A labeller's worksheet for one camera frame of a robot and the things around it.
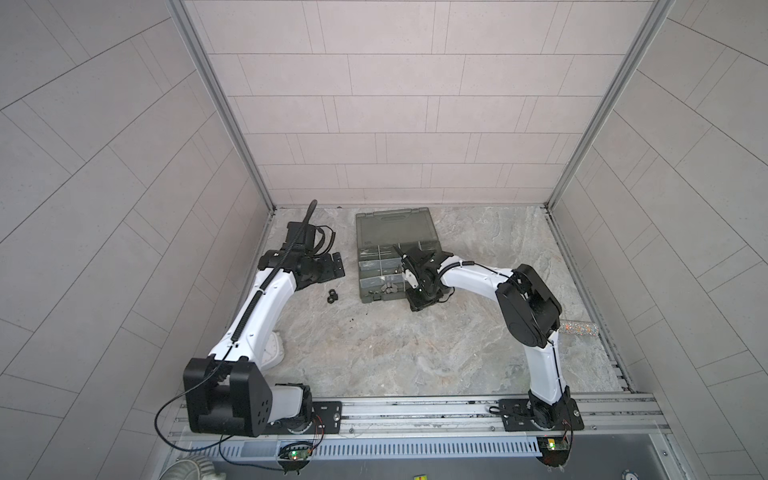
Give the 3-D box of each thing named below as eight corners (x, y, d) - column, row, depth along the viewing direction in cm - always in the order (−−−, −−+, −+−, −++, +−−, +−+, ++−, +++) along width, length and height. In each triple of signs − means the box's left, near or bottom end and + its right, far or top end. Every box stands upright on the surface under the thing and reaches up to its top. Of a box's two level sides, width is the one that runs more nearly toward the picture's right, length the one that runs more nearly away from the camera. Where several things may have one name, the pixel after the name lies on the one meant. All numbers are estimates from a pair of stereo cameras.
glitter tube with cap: (561, 337, 86) (568, 332, 83) (558, 326, 88) (564, 321, 85) (594, 337, 86) (602, 332, 83) (590, 326, 88) (597, 321, 85)
